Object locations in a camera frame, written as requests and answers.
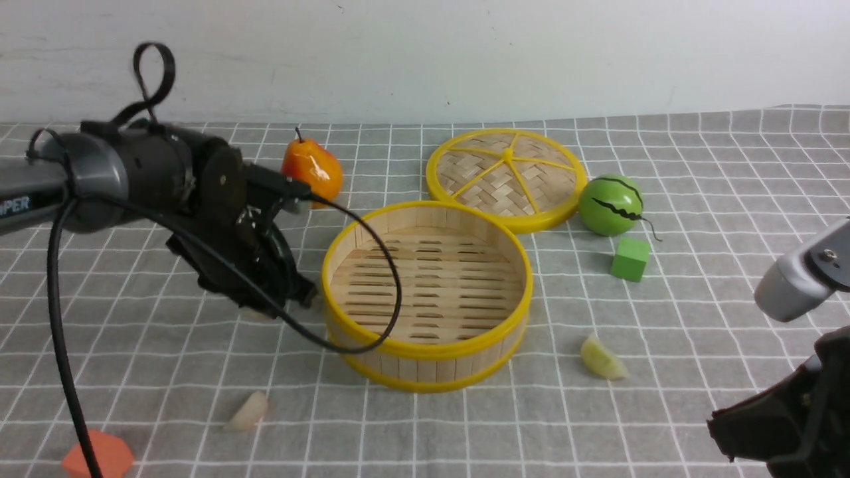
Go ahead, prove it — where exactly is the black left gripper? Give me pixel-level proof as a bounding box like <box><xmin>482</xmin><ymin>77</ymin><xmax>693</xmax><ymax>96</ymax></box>
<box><xmin>165</xmin><ymin>199</ymin><xmax>317</xmax><ymax>317</ymax></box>

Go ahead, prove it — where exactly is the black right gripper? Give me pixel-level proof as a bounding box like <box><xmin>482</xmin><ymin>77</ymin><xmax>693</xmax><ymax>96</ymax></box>
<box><xmin>707</xmin><ymin>327</ymin><xmax>849</xmax><ymax>477</ymax></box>

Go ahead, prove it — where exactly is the small white dumpling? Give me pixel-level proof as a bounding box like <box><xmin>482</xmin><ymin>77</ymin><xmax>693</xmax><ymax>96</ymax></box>
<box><xmin>222</xmin><ymin>391</ymin><xmax>268</xmax><ymax>432</ymax></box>

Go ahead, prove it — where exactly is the yellowish dumpling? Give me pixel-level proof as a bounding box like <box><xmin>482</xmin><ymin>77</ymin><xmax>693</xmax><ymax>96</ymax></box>
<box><xmin>580</xmin><ymin>334</ymin><xmax>630</xmax><ymax>380</ymax></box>

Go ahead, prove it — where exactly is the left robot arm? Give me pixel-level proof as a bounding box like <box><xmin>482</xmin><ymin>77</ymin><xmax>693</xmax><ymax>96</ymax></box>
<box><xmin>1</xmin><ymin>119</ymin><xmax>317</xmax><ymax>317</ymax></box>

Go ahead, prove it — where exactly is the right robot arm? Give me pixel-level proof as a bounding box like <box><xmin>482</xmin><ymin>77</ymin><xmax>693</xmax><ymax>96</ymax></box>
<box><xmin>707</xmin><ymin>218</ymin><xmax>849</xmax><ymax>477</ymax></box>

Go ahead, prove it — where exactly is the bamboo steamer tray yellow rim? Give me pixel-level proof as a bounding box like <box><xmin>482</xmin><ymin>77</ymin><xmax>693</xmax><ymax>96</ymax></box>
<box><xmin>321</xmin><ymin>202</ymin><xmax>534</xmax><ymax>393</ymax></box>

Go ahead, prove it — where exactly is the bamboo steamer lid yellow rim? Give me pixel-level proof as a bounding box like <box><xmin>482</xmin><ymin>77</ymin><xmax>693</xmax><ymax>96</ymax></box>
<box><xmin>425</xmin><ymin>128</ymin><xmax>588</xmax><ymax>234</ymax></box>

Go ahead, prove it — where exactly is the orange toy pear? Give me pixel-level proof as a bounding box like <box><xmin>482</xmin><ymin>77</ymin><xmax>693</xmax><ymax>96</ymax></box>
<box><xmin>280</xmin><ymin>127</ymin><xmax>344</xmax><ymax>202</ymax></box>

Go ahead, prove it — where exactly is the grey checked tablecloth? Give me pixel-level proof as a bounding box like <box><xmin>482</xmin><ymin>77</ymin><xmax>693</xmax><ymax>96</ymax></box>
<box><xmin>0</xmin><ymin>105</ymin><xmax>850</xmax><ymax>478</ymax></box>

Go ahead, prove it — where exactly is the green wooden cube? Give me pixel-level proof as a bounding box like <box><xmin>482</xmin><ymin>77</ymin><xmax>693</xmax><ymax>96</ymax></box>
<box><xmin>610</xmin><ymin>237</ymin><xmax>651</xmax><ymax>283</ymax></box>

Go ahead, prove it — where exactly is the orange wooden block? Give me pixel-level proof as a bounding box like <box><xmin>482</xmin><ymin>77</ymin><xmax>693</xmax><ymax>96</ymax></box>
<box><xmin>61</xmin><ymin>430</ymin><xmax>135</xmax><ymax>477</ymax></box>

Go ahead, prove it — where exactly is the green toy watermelon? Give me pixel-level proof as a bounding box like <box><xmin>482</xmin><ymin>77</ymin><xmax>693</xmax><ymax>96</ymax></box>
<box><xmin>578</xmin><ymin>175</ymin><xmax>661</xmax><ymax>242</ymax></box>

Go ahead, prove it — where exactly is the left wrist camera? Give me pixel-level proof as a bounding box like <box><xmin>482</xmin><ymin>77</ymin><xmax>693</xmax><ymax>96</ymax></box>
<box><xmin>245</xmin><ymin>164</ymin><xmax>315</xmax><ymax>217</ymax></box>

